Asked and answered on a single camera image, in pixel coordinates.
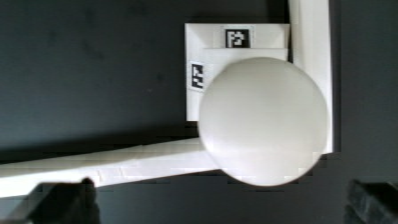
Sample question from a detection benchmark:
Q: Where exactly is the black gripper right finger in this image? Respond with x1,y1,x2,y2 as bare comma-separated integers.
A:
342,180,398,224

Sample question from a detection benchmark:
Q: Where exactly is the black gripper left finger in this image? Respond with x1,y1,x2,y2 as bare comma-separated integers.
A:
0,177,102,224

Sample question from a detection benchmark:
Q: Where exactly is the white lamp bulb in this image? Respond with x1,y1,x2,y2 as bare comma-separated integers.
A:
198,58,328,186

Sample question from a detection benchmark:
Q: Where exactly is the white U-shaped fence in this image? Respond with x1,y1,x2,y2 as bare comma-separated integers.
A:
0,0,333,198

